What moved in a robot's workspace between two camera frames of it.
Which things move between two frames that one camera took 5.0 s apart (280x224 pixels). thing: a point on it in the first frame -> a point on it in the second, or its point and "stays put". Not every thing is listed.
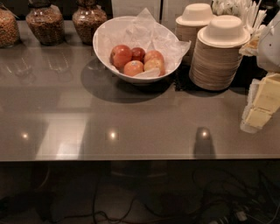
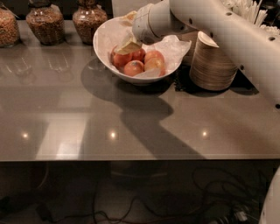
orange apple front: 133,67 stays put
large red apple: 120,55 stays put
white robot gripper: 270,48 -> 142,25
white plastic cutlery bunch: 248,10 stays put
